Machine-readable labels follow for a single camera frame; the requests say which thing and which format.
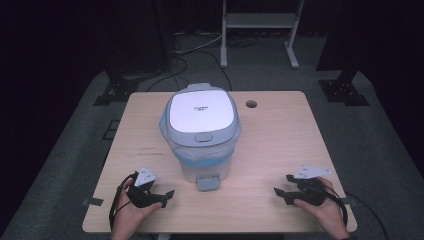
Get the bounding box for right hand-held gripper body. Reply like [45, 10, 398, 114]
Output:
[292, 164, 333, 207]

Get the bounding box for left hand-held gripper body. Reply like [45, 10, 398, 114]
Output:
[126, 166, 168, 210]

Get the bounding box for white grey pedal trash can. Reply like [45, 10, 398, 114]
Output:
[158, 82, 242, 192]

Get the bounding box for person's left hand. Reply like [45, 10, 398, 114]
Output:
[110, 180, 164, 240]

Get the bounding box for person's right hand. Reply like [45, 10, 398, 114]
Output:
[292, 176, 352, 240]

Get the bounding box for black floor socket box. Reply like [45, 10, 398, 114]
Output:
[102, 119, 121, 141]

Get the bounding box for white metal stand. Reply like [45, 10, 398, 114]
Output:
[219, 0, 306, 70]

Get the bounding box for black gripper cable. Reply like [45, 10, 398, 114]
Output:
[108, 171, 138, 232]
[313, 181, 390, 240]

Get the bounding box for black stand with base plate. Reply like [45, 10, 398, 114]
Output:
[315, 0, 371, 107]
[93, 56, 142, 107]

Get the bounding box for black floor cables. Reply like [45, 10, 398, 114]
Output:
[145, 49, 233, 93]

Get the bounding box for grey floor cable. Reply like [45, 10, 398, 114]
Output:
[172, 32, 224, 56]

